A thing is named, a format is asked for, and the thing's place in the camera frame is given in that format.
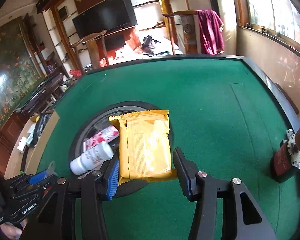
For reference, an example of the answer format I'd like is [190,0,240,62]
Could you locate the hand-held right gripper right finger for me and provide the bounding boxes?
[174,148,278,240]

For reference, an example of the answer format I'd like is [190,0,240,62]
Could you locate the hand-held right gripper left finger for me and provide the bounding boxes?
[20,155,120,240]

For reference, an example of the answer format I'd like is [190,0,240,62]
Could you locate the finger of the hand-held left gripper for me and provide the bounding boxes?
[27,169,54,185]

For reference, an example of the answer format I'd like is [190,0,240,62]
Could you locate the white bottle with red label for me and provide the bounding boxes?
[69,141,114,176]

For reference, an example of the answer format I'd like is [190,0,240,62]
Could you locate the cardboard box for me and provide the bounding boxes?
[4,110,60,180]

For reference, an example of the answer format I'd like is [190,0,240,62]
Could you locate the white charger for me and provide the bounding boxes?
[17,136,28,153]

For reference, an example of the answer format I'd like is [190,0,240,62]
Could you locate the teal tissue packet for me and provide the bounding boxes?
[26,130,37,147]

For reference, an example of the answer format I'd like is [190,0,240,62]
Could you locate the red and white printed packet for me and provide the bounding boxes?
[83,124,120,153]

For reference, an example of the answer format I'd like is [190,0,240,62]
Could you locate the yellow packet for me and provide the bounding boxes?
[108,110,178,185]

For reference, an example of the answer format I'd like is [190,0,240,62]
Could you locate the person's left hand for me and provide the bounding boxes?
[0,224,24,240]

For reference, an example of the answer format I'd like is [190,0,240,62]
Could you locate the black packet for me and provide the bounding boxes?
[33,113,52,147]

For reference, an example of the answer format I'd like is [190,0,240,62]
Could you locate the round silver table control panel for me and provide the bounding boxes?
[69,101,174,198]

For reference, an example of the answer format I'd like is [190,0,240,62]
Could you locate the dark brown mahjong table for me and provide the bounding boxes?
[15,73,64,117]

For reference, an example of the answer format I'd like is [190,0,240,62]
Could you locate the green felt mahjong table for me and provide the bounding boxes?
[36,55,300,240]

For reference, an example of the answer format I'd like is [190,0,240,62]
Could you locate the dark red canister with spool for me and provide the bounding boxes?
[271,122,300,183]

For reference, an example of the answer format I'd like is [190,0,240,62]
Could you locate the flower mural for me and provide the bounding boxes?
[0,17,44,130]

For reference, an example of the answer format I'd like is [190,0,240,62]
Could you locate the wooden armchair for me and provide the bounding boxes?
[69,29,110,74]
[162,9,225,55]

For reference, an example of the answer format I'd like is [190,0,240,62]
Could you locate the white cloth pile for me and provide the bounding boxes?
[115,37,183,60]

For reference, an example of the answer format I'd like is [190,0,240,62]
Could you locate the dark clothes pile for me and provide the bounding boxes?
[142,35,163,53]

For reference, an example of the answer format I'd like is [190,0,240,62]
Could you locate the maroon cloth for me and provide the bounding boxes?
[196,9,225,55]

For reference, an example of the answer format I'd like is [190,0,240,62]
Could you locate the black television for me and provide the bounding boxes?
[72,0,138,38]

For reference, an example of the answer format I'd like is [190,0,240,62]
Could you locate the window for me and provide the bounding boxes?
[236,0,300,55]

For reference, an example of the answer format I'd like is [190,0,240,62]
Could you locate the wooden wall shelf unit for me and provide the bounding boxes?
[36,0,198,80]

